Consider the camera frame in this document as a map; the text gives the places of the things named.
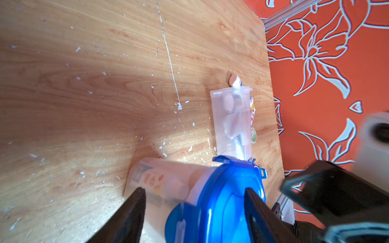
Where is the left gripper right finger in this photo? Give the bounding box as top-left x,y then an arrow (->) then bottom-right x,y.
244,188 -> 299,243

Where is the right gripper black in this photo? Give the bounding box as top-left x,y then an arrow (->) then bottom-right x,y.
280,161 -> 389,243

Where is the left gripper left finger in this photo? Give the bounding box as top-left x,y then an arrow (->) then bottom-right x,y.
88,187 -> 146,243

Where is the clear cup blue lid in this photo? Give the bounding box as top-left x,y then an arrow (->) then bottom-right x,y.
124,158 -> 216,243

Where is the clear plastic cup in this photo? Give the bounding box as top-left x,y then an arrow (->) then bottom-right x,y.
210,86 -> 252,161

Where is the pink item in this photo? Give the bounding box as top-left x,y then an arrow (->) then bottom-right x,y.
229,75 -> 243,88

